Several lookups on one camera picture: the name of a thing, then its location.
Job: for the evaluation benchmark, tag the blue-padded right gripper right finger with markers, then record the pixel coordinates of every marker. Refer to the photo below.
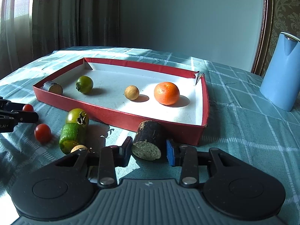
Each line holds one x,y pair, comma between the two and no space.
184,156

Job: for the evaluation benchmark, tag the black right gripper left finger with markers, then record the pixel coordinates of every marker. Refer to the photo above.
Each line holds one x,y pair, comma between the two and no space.
111,157

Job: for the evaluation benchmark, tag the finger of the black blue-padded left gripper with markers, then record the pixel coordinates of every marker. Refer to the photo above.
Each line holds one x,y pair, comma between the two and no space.
15,117

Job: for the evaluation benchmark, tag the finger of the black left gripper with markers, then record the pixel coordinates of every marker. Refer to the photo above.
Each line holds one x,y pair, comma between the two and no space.
11,105

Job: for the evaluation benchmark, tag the red cherry tomato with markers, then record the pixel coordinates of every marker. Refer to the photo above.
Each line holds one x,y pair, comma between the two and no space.
28,108
43,133

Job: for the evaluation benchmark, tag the dark sugarcane piece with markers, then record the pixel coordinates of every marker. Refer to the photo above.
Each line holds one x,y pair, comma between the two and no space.
150,141
53,87

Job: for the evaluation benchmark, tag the green cucumber chunk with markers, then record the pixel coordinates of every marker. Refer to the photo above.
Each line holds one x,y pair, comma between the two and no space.
72,134

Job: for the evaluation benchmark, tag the green tomato with stem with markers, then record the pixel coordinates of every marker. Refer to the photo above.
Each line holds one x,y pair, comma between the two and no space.
78,116

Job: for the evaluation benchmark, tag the red cardboard tray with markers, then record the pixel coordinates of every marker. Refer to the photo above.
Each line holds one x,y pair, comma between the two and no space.
185,120

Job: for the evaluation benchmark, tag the orange tangerine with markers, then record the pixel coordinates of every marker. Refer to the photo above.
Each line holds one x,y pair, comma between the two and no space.
166,93

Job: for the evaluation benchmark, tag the tan round longan fruit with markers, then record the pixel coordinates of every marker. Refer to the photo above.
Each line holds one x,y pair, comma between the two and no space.
131,92

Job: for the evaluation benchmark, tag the dark green tomato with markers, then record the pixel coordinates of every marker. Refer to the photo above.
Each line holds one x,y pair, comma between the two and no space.
84,84

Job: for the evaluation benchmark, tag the small tan fruit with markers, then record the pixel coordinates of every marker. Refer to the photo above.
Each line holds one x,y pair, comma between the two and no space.
78,147

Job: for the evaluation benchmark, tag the brown patterned curtain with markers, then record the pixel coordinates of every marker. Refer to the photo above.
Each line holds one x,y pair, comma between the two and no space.
31,29

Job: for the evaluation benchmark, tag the blue electric kettle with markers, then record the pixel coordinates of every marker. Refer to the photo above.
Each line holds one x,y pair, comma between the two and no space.
281,81

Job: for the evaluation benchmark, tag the dark wooden door frame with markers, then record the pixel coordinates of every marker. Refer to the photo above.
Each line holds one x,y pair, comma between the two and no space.
264,37

